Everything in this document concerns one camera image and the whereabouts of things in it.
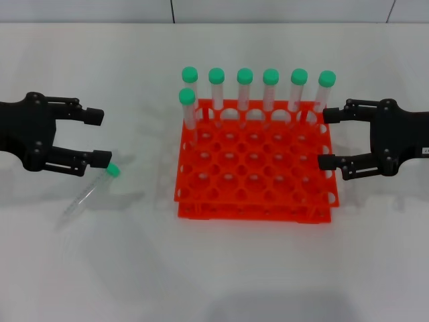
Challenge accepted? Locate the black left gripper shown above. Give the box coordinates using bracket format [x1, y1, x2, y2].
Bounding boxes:
[0, 92, 113, 177]

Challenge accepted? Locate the clear green-capped test tube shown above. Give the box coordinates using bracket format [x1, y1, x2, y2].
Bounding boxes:
[58, 162, 121, 226]
[178, 87, 200, 148]
[290, 68, 309, 127]
[236, 68, 255, 130]
[208, 67, 226, 127]
[311, 70, 337, 127]
[181, 66, 204, 122]
[262, 68, 280, 130]

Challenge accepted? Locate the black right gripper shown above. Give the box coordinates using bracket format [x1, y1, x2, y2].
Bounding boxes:
[317, 98, 429, 182]

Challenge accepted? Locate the orange test tube rack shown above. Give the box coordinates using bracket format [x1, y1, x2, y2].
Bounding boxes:
[174, 98, 341, 223]

